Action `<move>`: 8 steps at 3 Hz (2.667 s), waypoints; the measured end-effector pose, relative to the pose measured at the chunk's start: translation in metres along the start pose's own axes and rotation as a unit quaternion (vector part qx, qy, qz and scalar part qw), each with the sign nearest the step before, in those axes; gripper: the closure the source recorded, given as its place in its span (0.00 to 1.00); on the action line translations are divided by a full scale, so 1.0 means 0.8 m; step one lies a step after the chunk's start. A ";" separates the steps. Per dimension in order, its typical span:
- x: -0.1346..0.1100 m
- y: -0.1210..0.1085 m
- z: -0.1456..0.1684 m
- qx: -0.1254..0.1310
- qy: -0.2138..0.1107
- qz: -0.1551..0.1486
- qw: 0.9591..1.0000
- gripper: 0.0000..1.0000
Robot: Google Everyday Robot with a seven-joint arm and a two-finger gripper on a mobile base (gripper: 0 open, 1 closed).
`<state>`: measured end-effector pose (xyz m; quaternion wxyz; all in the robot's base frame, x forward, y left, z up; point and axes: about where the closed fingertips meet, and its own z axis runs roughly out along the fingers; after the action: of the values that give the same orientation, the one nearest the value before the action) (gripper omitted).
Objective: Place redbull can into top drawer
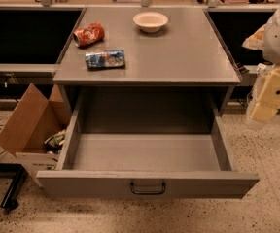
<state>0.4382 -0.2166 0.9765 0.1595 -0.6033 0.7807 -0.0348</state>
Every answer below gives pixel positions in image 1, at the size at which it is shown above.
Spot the white paper bowl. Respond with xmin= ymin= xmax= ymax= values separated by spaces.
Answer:
xmin=133 ymin=12 xmax=168 ymax=33

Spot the blue silver redbull can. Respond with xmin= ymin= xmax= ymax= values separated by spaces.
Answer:
xmin=85 ymin=50 xmax=125 ymax=69

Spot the open grey top drawer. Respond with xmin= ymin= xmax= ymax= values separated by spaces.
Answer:
xmin=37 ymin=89 xmax=259 ymax=198

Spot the brown cardboard box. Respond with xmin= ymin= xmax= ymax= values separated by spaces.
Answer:
xmin=0 ymin=83 xmax=71 ymax=186

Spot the black drawer handle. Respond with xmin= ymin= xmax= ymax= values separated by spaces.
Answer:
xmin=129 ymin=183 xmax=166 ymax=196

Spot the black metal stand foot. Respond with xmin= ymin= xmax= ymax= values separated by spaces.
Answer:
xmin=0 ymin=163 xmax=27 ymax=212

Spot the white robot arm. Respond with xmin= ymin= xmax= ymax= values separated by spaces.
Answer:
xmin=242 ymin=7 xmax=280 ymax=129

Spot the trash inside cardboard box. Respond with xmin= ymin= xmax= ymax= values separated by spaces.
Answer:
xmin=44 ymin=130 xmax=66 ymax=154

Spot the crushed red soda can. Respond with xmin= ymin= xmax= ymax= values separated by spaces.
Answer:
xmin=73 ymin=22 xmax=105 ymax=47

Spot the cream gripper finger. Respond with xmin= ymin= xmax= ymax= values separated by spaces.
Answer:
xmin=247 ymin=67 xmax=280 ymax=124

